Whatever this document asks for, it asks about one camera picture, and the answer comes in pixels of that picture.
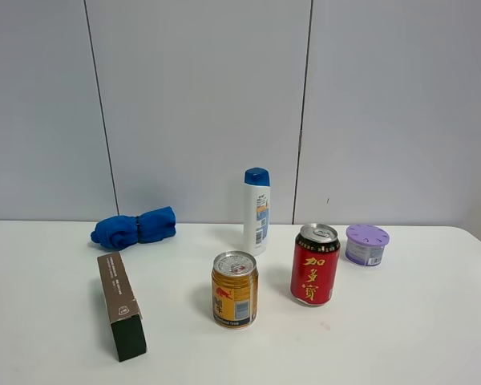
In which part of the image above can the blue rolled towel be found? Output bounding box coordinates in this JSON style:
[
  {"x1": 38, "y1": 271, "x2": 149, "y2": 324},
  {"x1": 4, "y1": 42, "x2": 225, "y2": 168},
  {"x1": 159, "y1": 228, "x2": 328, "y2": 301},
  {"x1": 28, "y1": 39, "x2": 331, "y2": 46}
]
[{"x1": 91, "y1": 206, "x2": 176, "y2": 250}]

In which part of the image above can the gold energy drink can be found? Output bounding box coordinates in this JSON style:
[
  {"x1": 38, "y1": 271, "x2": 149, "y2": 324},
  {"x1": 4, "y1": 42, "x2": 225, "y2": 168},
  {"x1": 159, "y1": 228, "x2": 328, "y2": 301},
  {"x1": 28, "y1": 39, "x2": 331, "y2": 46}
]
[{"x1": 211, "y1": 250, "x2": 259, "y2": 330}]

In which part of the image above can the purple air freshener tub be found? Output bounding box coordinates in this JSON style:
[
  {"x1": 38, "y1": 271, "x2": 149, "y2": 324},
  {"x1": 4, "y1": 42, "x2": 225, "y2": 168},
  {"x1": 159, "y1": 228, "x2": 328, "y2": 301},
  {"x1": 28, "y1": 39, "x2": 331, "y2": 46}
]
[{"x1": 345, "y1": 225, "x2": 390, "y2": 267}]

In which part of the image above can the red herbal tea can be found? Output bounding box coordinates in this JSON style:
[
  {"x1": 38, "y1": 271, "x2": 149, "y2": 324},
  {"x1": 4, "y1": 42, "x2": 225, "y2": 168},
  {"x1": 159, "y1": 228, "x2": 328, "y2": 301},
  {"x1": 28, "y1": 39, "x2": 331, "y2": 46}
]
[{"x1": 290, "y1": 223, "x2": 341, "y2": 306}]

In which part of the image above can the brown long cardboard box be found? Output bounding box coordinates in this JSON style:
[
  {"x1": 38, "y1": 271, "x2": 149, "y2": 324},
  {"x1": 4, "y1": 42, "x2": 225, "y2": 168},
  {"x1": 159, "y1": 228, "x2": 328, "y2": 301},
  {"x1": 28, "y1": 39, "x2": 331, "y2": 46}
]
[{"x1": 97, "y1": 252, "x2": 148, "y2": 362}]

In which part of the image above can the white blue-capped shampoo bottle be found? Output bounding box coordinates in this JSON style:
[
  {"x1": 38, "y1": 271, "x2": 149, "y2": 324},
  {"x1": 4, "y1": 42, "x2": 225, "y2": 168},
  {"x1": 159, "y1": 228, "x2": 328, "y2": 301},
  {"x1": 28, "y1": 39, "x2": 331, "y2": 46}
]
[{"x1": 243, "y1": 168, "x2": 270, "y2": 256}]

